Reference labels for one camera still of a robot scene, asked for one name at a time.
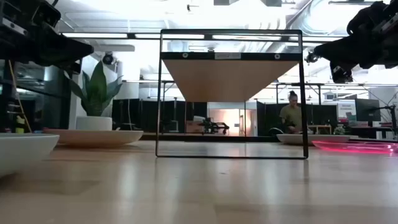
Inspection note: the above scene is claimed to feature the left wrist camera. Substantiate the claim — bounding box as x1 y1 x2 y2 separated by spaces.
0 17 29 37

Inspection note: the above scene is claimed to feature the black wheeled robot cart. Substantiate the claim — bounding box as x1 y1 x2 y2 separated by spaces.
198 117 231 136

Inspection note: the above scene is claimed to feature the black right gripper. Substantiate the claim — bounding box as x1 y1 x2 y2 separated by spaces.
313 0 398 83

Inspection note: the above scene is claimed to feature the pink translucent round plate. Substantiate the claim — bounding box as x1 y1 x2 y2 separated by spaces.
312 140 398 156

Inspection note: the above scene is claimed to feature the wooden shelf black metal frame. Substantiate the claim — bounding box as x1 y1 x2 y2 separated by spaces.
155 29 309 160

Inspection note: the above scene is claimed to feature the off-white round plate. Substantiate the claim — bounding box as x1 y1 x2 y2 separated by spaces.
42 128 144 147

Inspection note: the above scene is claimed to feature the white round plate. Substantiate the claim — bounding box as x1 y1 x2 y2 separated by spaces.
275 133 352 146

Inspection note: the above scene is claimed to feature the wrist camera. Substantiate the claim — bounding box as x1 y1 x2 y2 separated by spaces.
0 17 29 37
373 12 398 35

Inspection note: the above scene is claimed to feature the yellow cable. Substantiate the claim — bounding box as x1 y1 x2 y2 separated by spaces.
8 60 32 133

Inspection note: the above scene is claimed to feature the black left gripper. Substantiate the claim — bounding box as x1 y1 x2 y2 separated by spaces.
0 0 95 75

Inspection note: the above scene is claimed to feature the white bowl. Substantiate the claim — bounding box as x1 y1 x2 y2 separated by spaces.
0 133 60 177

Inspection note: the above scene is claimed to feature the white plant pot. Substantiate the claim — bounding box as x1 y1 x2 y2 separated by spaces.
75 116 113 131

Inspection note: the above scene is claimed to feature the cardboard box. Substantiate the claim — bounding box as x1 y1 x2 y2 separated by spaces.
185 120 206 134

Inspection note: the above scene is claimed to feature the person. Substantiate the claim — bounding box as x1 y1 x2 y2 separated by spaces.
279 90 307 134

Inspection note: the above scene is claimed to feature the black computer monitor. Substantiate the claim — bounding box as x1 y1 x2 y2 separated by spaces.
355 98 382 123

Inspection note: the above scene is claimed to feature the green snake plant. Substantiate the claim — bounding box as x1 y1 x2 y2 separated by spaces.
63 60 124 118

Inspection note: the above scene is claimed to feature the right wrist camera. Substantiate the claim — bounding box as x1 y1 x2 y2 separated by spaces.
373 12 398 35

